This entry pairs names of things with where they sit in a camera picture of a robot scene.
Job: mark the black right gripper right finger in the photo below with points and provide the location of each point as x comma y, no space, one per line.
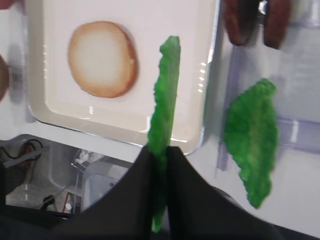
198,211

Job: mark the upright bread slice in rack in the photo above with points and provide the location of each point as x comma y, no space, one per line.
4,78

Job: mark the clear plastic storage bin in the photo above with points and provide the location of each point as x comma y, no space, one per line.
51,176

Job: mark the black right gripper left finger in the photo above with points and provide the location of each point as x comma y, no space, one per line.
124,213

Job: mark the white metal tray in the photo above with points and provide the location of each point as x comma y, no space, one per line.
55,98

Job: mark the round bread slice on tray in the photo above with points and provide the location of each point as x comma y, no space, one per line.
102,59

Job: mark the green lettuce leaf in rack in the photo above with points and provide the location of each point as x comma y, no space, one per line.
251,138

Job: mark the clear right rack rails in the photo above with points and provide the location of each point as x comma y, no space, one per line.
294,70

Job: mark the brown meat patty left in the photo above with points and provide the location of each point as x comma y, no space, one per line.
240,18

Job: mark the brown meat patty right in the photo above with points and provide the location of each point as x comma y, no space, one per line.
276,21

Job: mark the green lettuce leaf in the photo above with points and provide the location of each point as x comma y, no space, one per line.
251,138
161,124

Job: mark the brown meat patty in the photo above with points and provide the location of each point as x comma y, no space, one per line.
276,21
240,18

